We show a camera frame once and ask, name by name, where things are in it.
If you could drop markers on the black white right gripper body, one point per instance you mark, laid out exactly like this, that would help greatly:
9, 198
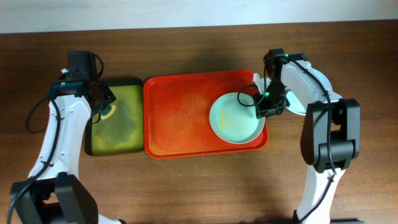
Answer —
273, 99

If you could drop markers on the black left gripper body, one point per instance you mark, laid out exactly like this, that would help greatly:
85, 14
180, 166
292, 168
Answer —
104, 97

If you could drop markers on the yellow green scrub sponge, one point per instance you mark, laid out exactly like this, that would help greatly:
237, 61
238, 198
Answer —
107, 112

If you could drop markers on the light blue plate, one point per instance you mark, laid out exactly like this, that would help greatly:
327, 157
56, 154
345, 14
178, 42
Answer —
303, 90

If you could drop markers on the pale green plate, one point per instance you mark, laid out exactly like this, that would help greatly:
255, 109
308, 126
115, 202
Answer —
233, 122

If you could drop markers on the red plastic serving tray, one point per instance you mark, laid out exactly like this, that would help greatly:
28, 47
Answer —
177, 111

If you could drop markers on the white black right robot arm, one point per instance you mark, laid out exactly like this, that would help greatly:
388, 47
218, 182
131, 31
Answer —
330, 135

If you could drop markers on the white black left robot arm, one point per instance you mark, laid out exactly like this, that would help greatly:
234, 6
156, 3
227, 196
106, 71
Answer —
53, 192

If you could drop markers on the black tray with yellow water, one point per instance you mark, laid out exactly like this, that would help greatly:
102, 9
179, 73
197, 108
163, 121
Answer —
123, 131

